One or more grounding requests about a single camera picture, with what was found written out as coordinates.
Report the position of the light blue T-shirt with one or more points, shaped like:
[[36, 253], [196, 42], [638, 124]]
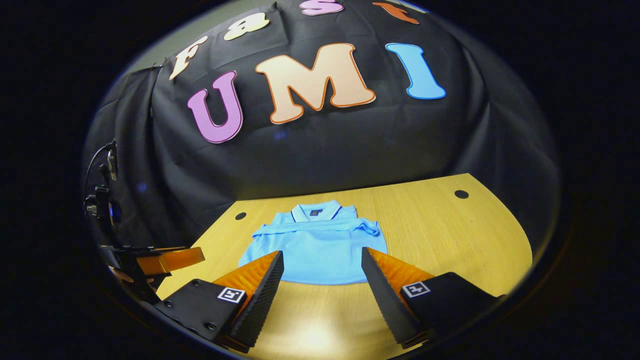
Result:
[[315, 245]]

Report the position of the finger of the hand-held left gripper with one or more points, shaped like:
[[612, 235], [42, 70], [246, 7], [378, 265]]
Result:
[[175, 259]]

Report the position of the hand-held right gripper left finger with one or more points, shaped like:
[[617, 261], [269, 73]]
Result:
[[262, 305]]

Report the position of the black backdrop cloth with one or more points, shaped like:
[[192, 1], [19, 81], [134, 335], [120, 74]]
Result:
[[310, 155]]

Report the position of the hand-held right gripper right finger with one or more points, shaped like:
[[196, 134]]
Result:
[[385, 300]]

